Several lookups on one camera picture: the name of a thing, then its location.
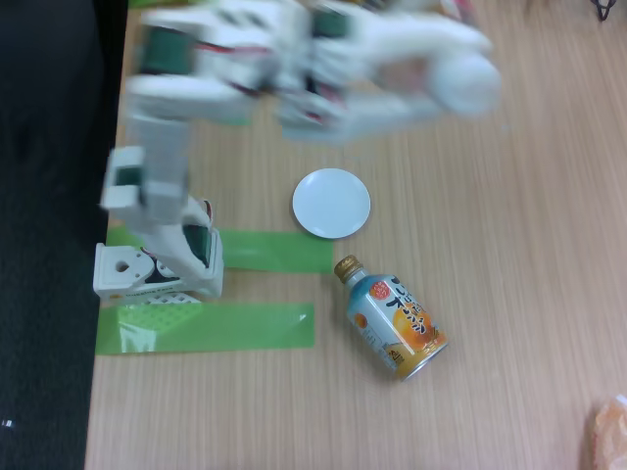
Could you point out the orange juice aluminium bottle can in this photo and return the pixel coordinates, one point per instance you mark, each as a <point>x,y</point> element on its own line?
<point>392,323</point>

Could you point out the small white round plate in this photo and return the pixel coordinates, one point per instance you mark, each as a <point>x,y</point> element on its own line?
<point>331,203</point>

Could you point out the green tape strip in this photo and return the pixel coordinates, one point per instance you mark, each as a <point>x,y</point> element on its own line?
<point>274,250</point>
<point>245,325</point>

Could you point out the green plastic sheet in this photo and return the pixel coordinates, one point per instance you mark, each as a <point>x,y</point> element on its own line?
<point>137,2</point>

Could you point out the orange plastic bag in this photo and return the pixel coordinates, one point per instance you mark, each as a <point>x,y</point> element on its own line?
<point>612,433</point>

